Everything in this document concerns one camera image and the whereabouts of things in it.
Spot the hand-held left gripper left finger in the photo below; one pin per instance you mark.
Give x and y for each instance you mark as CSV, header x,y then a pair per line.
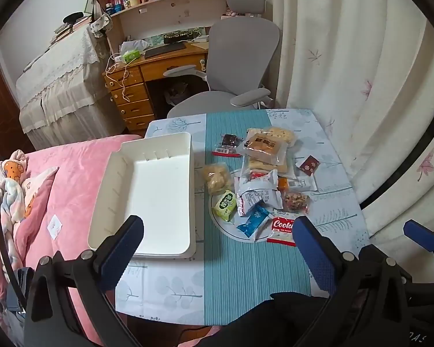
x,y
117,260

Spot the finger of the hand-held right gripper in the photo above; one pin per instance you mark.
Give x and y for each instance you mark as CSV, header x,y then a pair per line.
x,y
421,235

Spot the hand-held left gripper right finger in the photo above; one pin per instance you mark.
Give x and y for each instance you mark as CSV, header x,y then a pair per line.
x,y
316,260

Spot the white plastic tray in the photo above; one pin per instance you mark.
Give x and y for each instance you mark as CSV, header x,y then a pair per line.
x,y
148,195

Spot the small maroon packet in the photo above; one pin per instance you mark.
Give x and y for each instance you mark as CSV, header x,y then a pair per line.
x,y
310,165

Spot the red date walnut packet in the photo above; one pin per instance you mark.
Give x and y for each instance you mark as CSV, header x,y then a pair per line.
x,y
261,178

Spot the red white cookie packet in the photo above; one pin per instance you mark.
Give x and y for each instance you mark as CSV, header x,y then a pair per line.
x,y
280,229

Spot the mixed nut packet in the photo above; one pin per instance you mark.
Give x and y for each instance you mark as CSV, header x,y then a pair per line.
x,y
296,202

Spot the white paper slip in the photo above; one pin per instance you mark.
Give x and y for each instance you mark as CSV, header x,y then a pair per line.
x,y
55,227

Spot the blue snowflake snack packet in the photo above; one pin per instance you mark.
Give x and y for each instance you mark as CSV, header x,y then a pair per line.
x,y
253,222

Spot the white flat snack packet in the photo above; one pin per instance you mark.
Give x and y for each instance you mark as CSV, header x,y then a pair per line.
x,y
303,182

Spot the teal striped table runner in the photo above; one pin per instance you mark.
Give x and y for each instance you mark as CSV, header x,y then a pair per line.
x,y
238,278

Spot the small orange packet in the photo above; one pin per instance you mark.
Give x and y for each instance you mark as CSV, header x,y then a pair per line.
x,y
282,184

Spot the dark cloth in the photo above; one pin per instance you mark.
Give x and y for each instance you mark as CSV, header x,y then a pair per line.
x,y
260,321

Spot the white blue-print snack packet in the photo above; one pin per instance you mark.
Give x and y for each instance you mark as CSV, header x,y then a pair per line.
x,y
258,199

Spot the pink blanket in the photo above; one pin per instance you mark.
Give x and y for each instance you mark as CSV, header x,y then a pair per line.
x,y
68,188

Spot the grey blue cloth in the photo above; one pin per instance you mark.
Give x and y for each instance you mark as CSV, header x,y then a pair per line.
x,y
18,291

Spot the green snack packet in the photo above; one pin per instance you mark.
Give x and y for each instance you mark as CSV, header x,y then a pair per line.
x,y
225,205

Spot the cartoon printed blanket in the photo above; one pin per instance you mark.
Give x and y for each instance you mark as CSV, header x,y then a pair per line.
x,y
18,188

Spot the large clear bread packet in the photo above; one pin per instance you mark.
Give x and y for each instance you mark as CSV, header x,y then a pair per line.
x,y
264,148

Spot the oat crisp cake packet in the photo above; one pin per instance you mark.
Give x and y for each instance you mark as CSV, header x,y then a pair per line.
x,y
284,135

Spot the puffed rice cake packet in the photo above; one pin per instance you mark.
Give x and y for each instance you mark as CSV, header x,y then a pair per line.
x,y
217,178

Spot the dark brownie packet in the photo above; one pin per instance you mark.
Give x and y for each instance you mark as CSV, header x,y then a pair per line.
x,y
228,143

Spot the wooden desk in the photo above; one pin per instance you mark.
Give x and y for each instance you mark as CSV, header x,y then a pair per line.
x,y
137,90

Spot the brown wooden door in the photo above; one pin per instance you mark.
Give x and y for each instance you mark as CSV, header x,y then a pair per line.
x,y
1,112

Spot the white lace cover cloth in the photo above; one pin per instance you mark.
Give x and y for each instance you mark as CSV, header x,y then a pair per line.
x,y
65,79

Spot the white floral curtain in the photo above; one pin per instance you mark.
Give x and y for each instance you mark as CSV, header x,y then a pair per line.
x,y
347,61

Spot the green tissue pack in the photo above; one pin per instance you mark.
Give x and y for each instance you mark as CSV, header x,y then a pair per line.
x,y
131,56

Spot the white plastic bag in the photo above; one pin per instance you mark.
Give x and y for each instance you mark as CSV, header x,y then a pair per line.
x,y
133,45

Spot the black keyboard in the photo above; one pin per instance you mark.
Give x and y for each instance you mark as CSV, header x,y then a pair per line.
x,y
165,49

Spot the grey office chair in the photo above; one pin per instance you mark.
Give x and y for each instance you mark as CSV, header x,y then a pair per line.
x,y
238,47

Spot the dark desk sign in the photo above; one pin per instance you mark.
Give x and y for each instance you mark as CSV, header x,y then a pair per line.
x,y
182,34

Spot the floral fabric bag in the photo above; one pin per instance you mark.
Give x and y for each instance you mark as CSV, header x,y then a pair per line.
x,y
101,25

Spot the stack of flat books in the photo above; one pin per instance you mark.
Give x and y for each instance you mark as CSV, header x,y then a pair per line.
x,y
68,29

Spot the black round object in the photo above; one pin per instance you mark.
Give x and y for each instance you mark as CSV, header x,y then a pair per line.
x,y
73,17

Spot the yellow mug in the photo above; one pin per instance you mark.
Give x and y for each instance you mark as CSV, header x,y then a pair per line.
x,y
132,2

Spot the wooden bookshelf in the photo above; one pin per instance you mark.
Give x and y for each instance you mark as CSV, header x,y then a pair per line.
x,y
173,7

